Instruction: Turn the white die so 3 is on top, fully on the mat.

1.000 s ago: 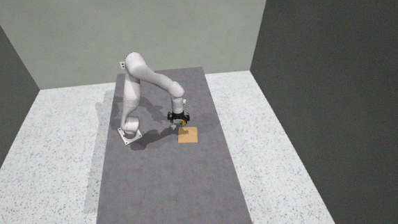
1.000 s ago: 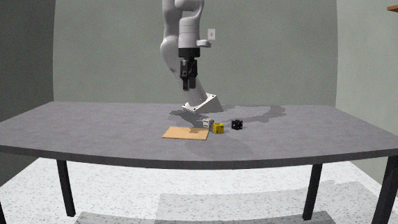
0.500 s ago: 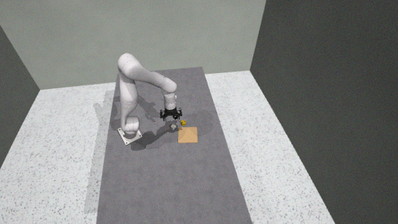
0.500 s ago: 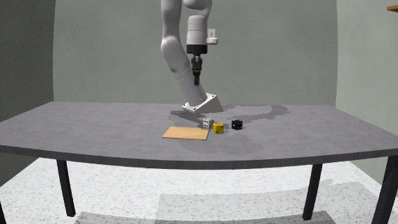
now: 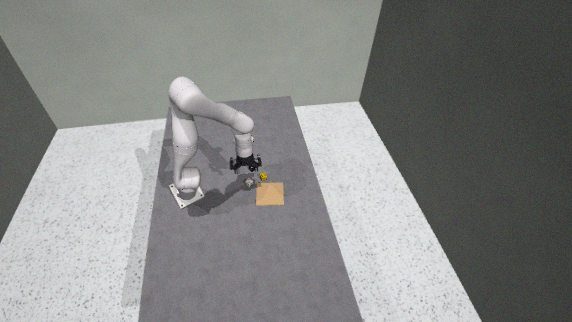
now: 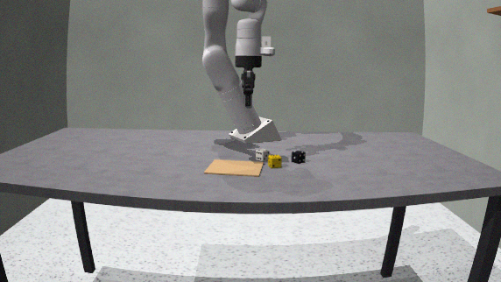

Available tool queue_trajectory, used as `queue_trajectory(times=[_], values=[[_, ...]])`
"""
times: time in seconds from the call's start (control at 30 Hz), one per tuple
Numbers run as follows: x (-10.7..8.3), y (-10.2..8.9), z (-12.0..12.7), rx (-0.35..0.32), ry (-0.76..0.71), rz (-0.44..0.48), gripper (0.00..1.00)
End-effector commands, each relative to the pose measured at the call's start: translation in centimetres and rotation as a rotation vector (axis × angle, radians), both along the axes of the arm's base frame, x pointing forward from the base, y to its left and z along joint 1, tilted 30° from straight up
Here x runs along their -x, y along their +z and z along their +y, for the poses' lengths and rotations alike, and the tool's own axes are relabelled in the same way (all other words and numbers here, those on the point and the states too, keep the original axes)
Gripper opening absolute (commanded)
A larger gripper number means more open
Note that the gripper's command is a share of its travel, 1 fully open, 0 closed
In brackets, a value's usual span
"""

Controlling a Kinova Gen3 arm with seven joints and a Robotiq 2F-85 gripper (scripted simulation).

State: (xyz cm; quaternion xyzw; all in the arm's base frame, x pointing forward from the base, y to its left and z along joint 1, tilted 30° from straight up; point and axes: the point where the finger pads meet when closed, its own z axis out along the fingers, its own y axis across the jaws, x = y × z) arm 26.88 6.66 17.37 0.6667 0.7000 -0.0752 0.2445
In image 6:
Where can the yellow die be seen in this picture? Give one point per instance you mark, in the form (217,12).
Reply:
(274,161)

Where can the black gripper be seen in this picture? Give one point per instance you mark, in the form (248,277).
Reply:
(248,76)

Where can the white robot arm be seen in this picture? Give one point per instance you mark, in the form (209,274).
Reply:
(216,61)

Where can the white die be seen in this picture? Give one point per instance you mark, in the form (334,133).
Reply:
(262,154)

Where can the black die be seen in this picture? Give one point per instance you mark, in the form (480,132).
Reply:
(298,157)

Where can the tan flat mat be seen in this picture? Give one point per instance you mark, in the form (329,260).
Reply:
(235,168)

